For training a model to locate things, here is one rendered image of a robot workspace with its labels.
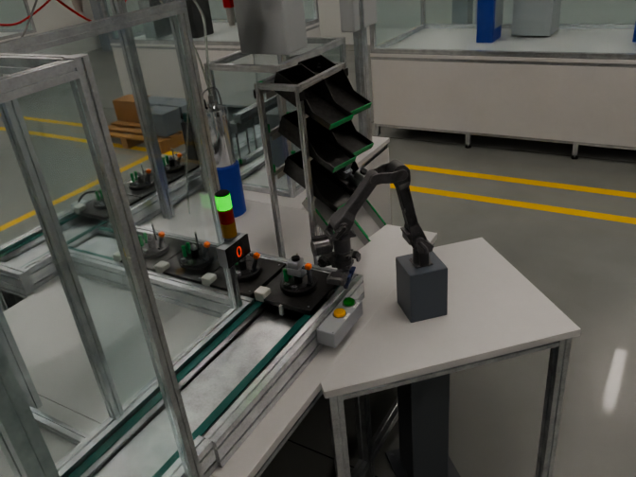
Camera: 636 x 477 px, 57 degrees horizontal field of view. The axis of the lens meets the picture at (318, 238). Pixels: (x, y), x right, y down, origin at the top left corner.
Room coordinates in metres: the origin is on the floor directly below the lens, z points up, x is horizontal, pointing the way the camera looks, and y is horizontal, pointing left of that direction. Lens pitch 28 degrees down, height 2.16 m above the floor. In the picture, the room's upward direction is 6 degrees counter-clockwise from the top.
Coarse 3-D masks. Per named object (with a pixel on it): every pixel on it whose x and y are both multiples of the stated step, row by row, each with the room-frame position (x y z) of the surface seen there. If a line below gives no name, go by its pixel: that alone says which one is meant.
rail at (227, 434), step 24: (360, 288) 1.86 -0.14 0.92; (312, 336) 1.57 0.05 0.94; (288, 360) 1.44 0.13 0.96; (264, 384) 1.34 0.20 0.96; (288, 384) 1.43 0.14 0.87; (240, 408) 1.25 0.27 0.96; (264, 408) 1.32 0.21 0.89; (216, 432) 1.18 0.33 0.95; (240, 432) 1.22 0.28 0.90; (216, 456) 1.14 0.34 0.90
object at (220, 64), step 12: (324, 48) 3.25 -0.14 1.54; (216, 60) 3.19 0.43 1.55; (228, 60) 3.25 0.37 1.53; (288, 60) 3.00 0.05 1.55; (300, 60) 3.05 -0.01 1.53; (264, 72) 2.91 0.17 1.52; (276, 96) 2.88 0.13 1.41; (288, 144) 2.88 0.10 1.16; (288, 180) 2.88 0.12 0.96; (264, 192) 2.97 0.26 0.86; (288, 192) 2.89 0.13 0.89; (300, 192) 2.93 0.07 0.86
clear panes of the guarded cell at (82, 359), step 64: (0, 128) 0.89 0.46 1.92; (64, 128) 0.98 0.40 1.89; (0, 192) 0.86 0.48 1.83; (64, 192) 0.95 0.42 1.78; (0, 256) 0.83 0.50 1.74; (64, 256) 0.92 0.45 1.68; (0, 320) 0.80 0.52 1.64; (64, 320) 0.88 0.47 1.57; (128, 320) 0.99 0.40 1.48; (0, 384) 0.77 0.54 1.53; (64, 384) 0.85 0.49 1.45; (128, 384) 0.95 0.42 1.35; (0, 448) 0.73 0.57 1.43; (64, 448) 0.81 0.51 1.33; (128, 448) 0.91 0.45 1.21
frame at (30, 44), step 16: (112, 16) 1.57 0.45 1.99; (128, 16) 1.59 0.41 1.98; (144, 16) 1.64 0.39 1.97; (160, 16) 1.68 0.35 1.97; (48, 32) 1.39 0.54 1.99; (64, 32) 1.42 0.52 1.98; (80, 32) 1.46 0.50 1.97; (96, 32) 1.49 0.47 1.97; (0, 48) 1.29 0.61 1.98; (16, 48) 1.32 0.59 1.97; (32, 48) 1.35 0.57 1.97
